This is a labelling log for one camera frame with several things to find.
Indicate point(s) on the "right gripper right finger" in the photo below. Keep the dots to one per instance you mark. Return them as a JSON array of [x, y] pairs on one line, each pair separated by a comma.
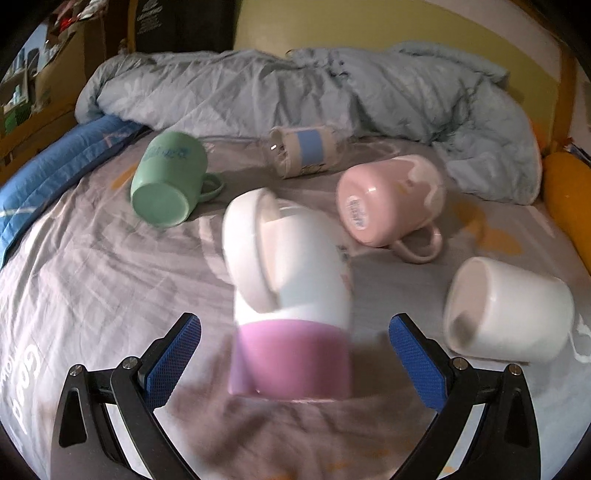
[[506, 442]]

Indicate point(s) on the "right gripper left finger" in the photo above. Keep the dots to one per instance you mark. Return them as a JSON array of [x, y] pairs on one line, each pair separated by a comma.
[[84, 442]]

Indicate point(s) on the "large white mug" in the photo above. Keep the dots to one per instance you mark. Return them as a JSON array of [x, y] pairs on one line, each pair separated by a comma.
[[498, 311]]

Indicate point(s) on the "blue padded mat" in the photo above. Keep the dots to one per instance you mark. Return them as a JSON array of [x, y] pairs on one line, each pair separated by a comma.
[[44, 178]]

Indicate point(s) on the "yellow-orange pillow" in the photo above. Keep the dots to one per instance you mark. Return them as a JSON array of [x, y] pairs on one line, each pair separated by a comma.
[[566, 193]]

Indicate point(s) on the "green mug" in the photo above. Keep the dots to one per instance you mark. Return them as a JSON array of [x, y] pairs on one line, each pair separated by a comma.
[[171, 179]]

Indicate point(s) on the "grey patterned bed sheet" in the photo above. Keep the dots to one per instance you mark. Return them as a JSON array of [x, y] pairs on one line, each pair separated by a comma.
[[91, 283]]

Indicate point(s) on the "clear bottle blue label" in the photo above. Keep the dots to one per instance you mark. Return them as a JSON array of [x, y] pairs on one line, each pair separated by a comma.
[[303, 151]]

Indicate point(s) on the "grey-blue duvet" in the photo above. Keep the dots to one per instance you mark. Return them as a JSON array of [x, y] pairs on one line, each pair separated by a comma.
[[451, 100]]

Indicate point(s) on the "black hanging bag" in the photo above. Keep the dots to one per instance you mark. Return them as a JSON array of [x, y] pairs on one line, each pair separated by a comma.
[[170, 26]]

